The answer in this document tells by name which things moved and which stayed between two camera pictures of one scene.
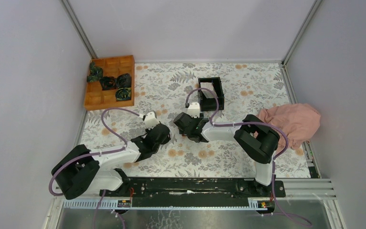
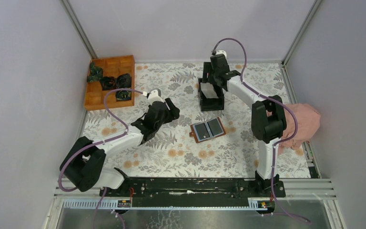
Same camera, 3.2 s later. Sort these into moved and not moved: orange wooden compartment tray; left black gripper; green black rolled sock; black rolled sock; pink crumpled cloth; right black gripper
Moved: right black gripper; left black gripper
Not moved: black rolled sock; pink crumpled cloth; orange wooden compartment tray; green black rolled sock
